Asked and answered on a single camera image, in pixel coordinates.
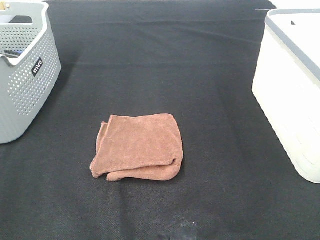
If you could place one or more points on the brown towel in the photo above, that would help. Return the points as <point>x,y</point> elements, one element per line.
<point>146,147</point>

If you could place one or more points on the black table cloth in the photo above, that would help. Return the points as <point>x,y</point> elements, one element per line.
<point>193,59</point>

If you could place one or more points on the white storage box grey rim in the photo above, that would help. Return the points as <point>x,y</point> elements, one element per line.
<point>286,85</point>

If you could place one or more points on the grey perforated laundry basket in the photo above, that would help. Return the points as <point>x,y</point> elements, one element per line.
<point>29,66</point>

